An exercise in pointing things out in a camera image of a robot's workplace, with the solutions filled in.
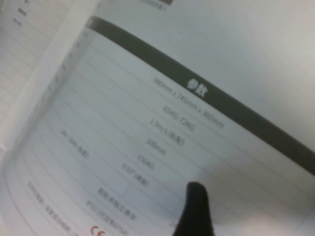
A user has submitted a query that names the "white product catalogue book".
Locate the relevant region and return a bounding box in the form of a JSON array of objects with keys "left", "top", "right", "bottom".
[{"left": 0, "top": 0, "right": 315, "bottom": 236}]

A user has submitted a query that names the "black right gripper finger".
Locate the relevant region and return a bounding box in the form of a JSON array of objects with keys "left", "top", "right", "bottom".
[{"left": 172, "top": 181, "right": 216, "bottom": 236}]

